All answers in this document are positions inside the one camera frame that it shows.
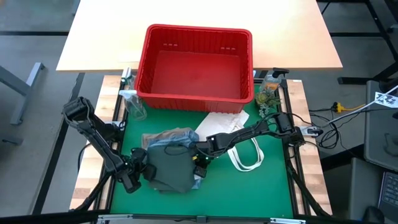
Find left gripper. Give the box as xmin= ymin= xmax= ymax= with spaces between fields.
xmin=119 ymin=147 xmax=158 ymax=194

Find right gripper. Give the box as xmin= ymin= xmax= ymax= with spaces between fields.
xmin=188 ymin=135 xmax=226 ymax=179

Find blue striped shirt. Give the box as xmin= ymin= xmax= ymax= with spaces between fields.
xmin=146 ymin=127 xmax=203 ymax=190

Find khaki trousers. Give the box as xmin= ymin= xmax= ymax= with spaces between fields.
xmin=141 ymin=129 xmax=175 ymax=150

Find dark green garment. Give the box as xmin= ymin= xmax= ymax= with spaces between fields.
xmin=145 ymin=144 xmax=197 ymax=194

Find red plastic laundry bin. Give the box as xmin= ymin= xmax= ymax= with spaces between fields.
xmin=134 ymin=24 xmax=255 ymax=114

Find cream canvas tote bag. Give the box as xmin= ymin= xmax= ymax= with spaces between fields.
xmin=195 ymin=111 xmax=266 ymax=173

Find clear plastic spray bottle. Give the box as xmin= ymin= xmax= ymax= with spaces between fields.
xmin=119 ymin=90 xmax=148 ymax=121

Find small potted succulent plant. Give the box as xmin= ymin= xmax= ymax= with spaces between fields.
xmin=254 ymin=88 xmax=282 ymax=121

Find amber spray bottle black trigger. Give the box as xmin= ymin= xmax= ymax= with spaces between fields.
xmin=259 ymin=67 xmax=290 ymax=93

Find grey metal table leg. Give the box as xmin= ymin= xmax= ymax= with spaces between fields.
xmin=0 ymin=62 xmax=48 ymax=146

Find light wooden table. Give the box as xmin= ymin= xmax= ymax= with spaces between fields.
xmin=55 ymin=0 xmax=343 ymax=73

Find thin white rod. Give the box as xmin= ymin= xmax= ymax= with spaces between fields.
xmin=328 ymin=84 xmax=398 ymax=124

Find black table base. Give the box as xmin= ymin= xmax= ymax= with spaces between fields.
xmin=337 ymin=0 xmax=398 ymax=85

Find dark grey desk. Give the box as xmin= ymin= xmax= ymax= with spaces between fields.
xmin=363 ymin=80 xmax=398 ymax=172

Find black computer mouse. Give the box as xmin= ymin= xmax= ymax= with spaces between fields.
xmin=362 ymin=205 xmax=386 ymax=224

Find white printed flag tag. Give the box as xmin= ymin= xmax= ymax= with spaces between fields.
xmin=374 ymin=91 xmax=398 ymax=109

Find black keyboard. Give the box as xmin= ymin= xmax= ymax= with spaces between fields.
xmin=377 ymin=170 xmax=398 ymax=218

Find black aluminium table frame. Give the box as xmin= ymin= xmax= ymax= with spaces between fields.
xmin=93 ymin=71 xmax=332 ymax=218

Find silver camera mount bar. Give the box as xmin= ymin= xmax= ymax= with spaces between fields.
xmin=96 ymin=213 xmax=307 ymax=224

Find silver metal bracket plate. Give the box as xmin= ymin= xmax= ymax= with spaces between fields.
xmin=298 ymin=125 xmax=324 ymax=138

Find yellow extension cord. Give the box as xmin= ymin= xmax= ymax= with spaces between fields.
xmin=331 ymin=100 xmax=368 ymax=113

